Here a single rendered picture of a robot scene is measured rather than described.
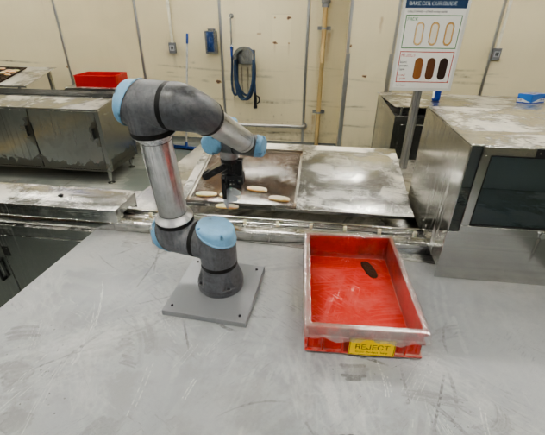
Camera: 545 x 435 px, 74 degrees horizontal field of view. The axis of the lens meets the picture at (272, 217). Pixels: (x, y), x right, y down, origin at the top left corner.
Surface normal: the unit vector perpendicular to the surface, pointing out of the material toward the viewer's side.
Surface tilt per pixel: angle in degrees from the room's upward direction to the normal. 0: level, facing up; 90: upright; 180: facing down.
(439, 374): 0
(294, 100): 90
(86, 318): 0
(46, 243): 90
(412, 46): 90
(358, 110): 90
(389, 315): 0
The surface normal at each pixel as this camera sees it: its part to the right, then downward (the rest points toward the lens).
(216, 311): 0.00, -0.85
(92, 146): -0.13, 0.48
